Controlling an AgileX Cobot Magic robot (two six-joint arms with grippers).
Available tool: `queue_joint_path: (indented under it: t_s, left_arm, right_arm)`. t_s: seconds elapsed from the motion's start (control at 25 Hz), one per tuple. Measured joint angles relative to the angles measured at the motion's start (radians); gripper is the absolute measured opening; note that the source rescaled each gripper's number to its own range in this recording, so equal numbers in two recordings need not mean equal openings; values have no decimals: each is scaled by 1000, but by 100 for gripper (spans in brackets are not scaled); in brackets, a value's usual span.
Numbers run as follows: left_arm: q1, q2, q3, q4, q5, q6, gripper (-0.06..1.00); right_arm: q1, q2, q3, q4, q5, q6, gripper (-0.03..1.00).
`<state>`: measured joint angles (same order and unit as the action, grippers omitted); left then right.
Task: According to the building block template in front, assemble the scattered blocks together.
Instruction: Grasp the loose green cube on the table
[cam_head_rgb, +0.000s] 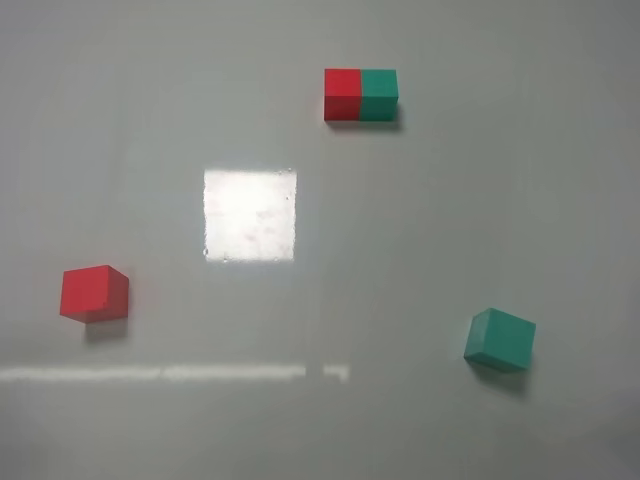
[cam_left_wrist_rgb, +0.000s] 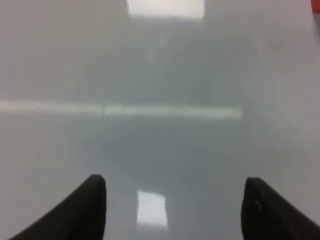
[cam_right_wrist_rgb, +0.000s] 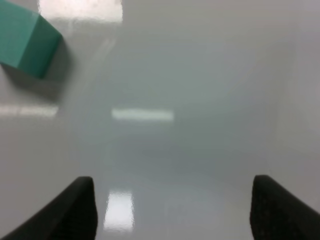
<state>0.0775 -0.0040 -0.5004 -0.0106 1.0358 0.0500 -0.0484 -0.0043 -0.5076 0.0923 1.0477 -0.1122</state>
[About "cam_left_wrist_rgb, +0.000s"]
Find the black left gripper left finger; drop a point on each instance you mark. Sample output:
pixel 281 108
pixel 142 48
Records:
pixel 80 216

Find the red foam cube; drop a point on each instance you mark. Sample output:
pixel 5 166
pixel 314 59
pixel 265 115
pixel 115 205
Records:
pixel 315 6

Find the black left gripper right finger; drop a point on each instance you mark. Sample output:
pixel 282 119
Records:
pixel 266 215

